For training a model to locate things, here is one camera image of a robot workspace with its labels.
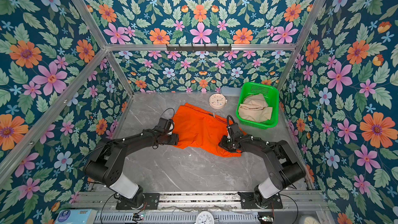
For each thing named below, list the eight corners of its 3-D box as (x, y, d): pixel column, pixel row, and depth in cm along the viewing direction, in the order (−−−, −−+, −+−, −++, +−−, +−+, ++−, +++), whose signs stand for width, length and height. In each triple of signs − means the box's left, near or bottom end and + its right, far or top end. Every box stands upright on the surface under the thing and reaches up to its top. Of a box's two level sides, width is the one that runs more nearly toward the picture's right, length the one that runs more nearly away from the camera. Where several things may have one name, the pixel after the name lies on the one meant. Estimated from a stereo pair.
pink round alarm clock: (209, 109, 113) (209, 106, 110) (209, 96, 121) (209, 93, 118) (227, 109, 113) (227, 106, 110) (226, 96, 121) (226, 93, 118)
